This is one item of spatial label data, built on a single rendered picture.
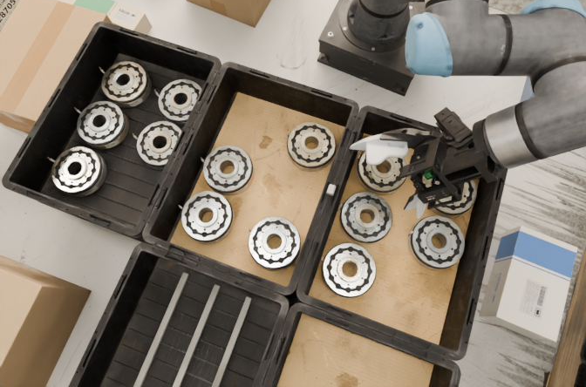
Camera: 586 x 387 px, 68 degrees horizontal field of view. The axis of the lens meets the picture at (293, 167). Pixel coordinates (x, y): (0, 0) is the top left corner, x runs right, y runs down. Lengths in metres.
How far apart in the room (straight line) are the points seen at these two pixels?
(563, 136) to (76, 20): 1.03
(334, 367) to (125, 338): 0.40
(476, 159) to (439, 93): 0.63
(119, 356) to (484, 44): 0.81
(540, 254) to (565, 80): 0.55
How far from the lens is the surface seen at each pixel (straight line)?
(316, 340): 0.89
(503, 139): 0.58
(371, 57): 1.10
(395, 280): 0.91
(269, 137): 0.96
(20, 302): 0.96
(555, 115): 0.57
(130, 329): 0.95
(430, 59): 0.56
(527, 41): 0.59
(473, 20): 0.58
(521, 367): 1.12
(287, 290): 0.79
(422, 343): 0.83
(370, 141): 0.67
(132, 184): 0.99
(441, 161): 0.62
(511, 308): 1.02
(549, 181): 1.22
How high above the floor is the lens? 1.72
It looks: 72 degrees down
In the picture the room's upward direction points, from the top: 4 degrees counter-clockwise
